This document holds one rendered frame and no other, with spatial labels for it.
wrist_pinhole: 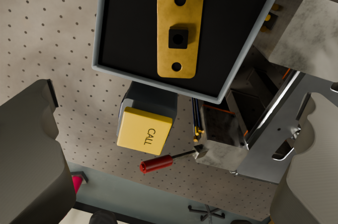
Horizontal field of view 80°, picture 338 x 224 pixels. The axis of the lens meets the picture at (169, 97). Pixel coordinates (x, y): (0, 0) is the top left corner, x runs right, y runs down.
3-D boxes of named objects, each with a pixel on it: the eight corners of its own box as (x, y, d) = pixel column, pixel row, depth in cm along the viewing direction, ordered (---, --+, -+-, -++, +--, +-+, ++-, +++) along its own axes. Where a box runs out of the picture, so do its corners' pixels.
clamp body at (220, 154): (212, 88, 74) (234, 172, 44) (181, 79, 73) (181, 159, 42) (220, 70, 70) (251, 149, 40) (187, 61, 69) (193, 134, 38)
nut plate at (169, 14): (194, 77, 21) (195, 83, 20) (157, 75, 21) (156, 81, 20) (204, -16, 16) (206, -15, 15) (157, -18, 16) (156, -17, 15)
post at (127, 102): (173, 49, 67) (164, 150, 30) (151, 42, 66) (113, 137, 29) (180, 26, 63) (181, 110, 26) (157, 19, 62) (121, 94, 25)
